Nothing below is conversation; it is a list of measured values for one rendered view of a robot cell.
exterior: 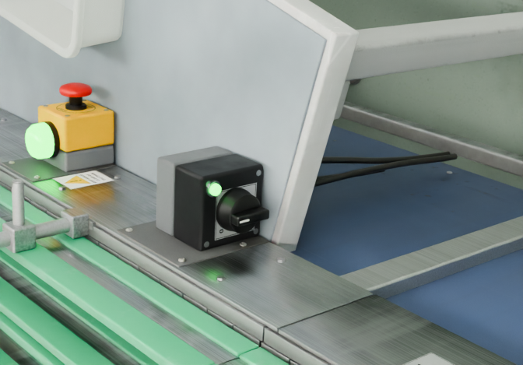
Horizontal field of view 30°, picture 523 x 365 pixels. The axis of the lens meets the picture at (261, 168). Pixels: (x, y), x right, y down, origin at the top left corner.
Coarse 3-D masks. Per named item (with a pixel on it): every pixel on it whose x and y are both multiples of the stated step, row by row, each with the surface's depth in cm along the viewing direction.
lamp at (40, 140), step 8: (32, 128) 117; (40, 128) 117; (48, 128) 118; (56, 128) 118; (32, 136) 117; (40, 136) 117; (48, 136) 117; (56, 136) 118; (32, 144) 117; (40, 144) 117; (48, 144) 117; (56, 144) 118; (32, 152) 118; (40, 152) 117; (48, 152) 118; (56, 152) 118
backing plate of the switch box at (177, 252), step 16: (144, 224) 104; (144, 240) 99; (160, 240) 100; (176, 240) 100; (240, 240) 101; (256, 240) 101; (160, 256) 96; (176, 256) 96; (192, 256) 96; (208, 256) 96
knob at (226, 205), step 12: (228, 192) 97; (240, 192) 97; (228, 204) 96; (240, 204) 96; (252, 204) 97; (216, 216) 97; (228, 216) 96; (240, 216) 95; (252, 216) 96; (264, 216) 97; (228, 228) 97; (240, 228) 97
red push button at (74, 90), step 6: (66, 84) 120; (72, 84) 120; (78, 84) 120; (84, 84) 120; (60, 90) 119; (66, 90) 118; (72, 90) 118; (78, 90) 118; (84, 90) 119; (90, 90) 120; (66, 96) 119; (72, 96) 118; (78, 96) 118; (84, 96) 119; (72, 102) 120; (78, 102) 120
